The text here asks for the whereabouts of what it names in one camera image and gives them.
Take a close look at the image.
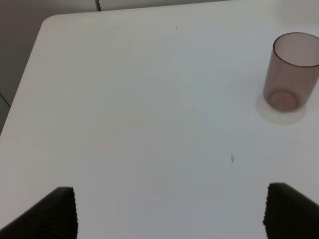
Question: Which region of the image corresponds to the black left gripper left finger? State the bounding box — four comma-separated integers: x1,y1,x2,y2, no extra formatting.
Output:
0,187,78,239

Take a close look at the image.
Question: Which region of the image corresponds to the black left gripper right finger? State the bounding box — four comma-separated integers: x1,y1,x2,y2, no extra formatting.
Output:
263,183,319,239

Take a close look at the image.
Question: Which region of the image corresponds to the pink translucent plastic cup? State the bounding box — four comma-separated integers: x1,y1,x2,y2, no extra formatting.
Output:
263,32,319,112

